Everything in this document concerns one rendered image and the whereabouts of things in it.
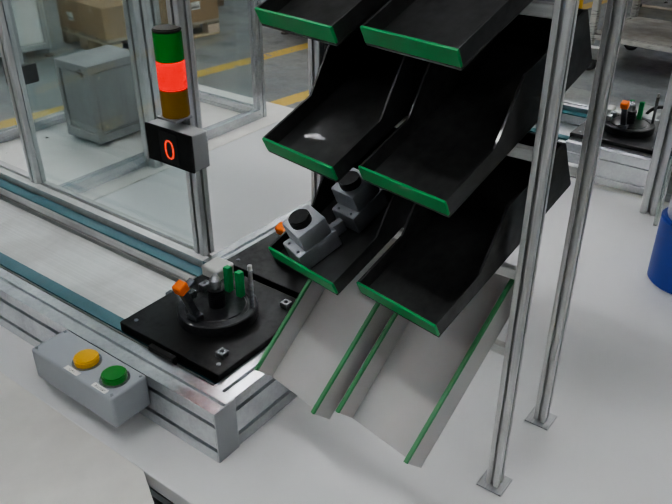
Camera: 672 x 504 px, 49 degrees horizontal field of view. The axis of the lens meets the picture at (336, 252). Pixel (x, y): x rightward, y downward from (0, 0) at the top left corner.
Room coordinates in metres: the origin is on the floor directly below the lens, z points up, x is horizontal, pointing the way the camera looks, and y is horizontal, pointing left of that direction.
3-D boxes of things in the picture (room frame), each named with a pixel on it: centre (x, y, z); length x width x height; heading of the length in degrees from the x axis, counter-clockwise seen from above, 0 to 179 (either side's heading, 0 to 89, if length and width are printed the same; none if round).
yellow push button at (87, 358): (0.94, 0.40, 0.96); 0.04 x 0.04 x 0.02
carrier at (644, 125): (1.96, -0.82, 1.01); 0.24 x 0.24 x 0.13; 53
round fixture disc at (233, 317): (1.06, 0.21, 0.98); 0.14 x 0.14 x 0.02
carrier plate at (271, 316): (1.06, 0.21, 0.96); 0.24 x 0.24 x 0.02; 53
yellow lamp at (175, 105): (1.27, 0.29, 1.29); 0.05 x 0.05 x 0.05
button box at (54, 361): (0.94, 0.40, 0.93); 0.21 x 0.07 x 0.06; 53
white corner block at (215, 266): (1.20, 0.23, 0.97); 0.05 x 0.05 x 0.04; 53
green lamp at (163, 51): (1.27, 0.29, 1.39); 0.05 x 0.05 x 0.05
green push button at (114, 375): (0.90, 0.35, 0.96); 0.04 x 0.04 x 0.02
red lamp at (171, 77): (1.27, 0.29, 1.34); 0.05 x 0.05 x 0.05
